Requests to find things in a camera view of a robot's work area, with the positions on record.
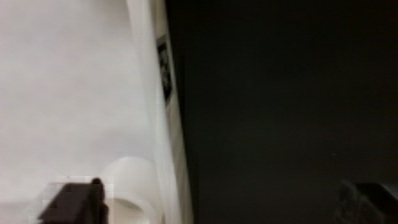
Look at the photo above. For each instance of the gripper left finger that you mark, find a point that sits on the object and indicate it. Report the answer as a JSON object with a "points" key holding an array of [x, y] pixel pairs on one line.
{"points": [[77, 206]]}

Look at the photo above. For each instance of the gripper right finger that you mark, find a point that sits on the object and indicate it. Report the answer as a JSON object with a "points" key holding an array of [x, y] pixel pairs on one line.
{"points": [[367, 203]]}

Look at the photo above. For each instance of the white square tabletop part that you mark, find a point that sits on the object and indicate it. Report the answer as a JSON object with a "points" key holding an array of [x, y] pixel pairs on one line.
{"points": [[90, 109]]}

